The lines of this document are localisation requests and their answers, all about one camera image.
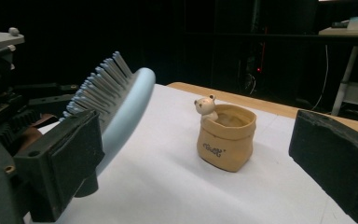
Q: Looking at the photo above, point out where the tan bear sack-shaped pot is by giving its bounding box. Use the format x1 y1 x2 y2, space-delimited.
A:
193 94 257 174

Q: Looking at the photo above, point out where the white hanging cable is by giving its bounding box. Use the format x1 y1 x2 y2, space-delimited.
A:
311 44 330 110

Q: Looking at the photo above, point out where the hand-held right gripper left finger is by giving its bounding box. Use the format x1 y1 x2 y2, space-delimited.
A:
13 109 106 223

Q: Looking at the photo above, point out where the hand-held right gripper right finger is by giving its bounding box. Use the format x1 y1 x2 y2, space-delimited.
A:
288 108 358 224

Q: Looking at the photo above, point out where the white table cover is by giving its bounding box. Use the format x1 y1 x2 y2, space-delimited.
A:
22 83 358 224

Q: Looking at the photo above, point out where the dark device with red light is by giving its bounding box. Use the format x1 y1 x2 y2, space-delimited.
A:
238 26 269 95

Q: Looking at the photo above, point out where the light blue hairbrush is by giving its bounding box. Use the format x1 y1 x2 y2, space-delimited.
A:
58 50 157 199

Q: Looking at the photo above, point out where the background desk with metal legs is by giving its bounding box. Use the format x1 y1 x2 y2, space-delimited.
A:
318 10 358 118

